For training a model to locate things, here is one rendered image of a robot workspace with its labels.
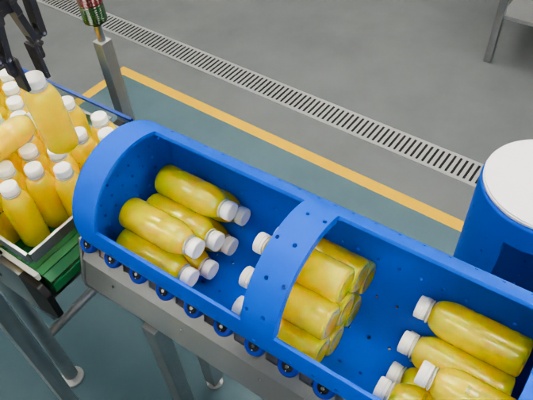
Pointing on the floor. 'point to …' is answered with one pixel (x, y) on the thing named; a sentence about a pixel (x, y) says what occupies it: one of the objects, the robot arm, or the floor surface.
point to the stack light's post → (113, 76)
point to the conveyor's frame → (11, 290)
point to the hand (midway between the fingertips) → (28, 67)
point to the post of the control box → (33, 352)
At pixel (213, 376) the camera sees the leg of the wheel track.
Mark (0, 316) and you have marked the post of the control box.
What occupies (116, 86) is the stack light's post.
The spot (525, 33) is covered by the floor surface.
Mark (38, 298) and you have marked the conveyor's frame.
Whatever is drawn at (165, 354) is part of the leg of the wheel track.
